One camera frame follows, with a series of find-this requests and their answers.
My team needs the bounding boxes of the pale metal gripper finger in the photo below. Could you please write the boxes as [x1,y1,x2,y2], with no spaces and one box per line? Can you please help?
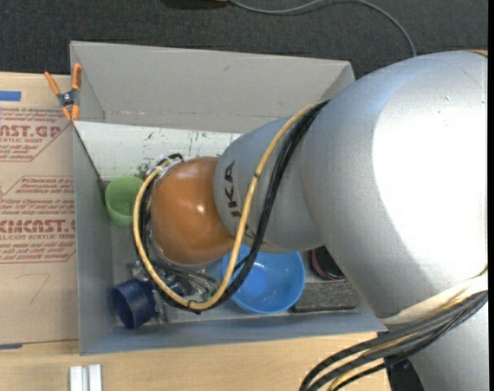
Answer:
[126,260,151,283]
[153,295,170,325]

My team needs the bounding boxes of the brown cardboard board red print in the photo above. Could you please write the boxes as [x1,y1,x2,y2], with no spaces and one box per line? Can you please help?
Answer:
[0,70,81,352]

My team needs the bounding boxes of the dark grey sponge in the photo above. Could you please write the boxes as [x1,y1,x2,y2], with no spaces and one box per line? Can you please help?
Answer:
[289,279,360,314]

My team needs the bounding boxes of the green cup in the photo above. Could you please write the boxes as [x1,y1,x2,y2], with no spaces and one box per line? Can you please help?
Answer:
[104,175,146,230]

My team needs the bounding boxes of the grey metal bin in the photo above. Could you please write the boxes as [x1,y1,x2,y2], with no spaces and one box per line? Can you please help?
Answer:
[69,41,389,356]

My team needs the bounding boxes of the dark blue cup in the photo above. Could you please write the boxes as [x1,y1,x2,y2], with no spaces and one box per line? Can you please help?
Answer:
[108,279,159,330]

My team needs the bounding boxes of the black cylinder on white bracket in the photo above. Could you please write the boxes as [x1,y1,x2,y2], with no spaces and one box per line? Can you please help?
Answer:
[155,152,186,171]

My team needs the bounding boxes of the blue bowl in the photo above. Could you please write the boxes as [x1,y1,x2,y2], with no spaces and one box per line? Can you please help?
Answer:
[208,244,307,315]

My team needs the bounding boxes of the black and red object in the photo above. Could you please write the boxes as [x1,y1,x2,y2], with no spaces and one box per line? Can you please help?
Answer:
[307,245,346,281]

